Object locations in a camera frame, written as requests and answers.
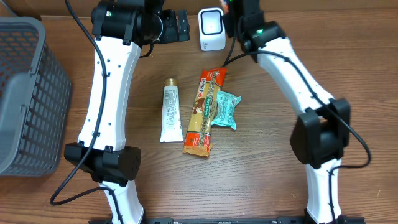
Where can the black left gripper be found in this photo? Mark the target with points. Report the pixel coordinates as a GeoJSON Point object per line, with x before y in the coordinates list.
{"type": "Point", "coordinates": [171, 17]}

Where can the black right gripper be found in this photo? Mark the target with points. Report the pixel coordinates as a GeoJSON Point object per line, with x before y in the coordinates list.
{"type": "Point", "coordinates": [230, 24]}

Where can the teal snack packet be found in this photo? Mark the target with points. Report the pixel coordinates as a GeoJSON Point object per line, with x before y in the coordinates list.
{"type": "Point", "coordinates": [226, 106]}

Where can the white tube gold cap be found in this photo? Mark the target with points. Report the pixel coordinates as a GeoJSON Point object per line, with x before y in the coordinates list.
{"type": "Point", "coordinates": [171, 120]}

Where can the orange spaghetti packet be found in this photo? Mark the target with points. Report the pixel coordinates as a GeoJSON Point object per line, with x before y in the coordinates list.
{"type": "Point", "coordinates": [198, 136]}

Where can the orange tissue pack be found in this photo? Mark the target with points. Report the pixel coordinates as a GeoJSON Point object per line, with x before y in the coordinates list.
{"type": "Point", "coordinates": [224, 6]}

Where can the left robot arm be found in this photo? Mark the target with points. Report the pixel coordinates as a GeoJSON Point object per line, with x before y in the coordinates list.
{"type": "Point", "coordinates": [120, 30]}

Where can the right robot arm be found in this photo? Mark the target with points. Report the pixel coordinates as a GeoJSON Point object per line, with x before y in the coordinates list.
{"type": "Point", "coordinates": [321, 131]}

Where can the white barcode scanner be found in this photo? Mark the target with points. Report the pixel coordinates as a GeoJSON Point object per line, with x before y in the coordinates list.
{"type": "Point", "coordinates": [211, 29]}

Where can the grey plastic basket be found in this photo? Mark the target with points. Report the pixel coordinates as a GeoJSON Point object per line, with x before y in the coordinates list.
{"type": "Point", "coordinates": [35, 98]}

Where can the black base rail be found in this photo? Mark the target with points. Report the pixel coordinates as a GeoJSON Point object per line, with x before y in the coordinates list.
{"type": "Point", "coordinates": [278, 220]}

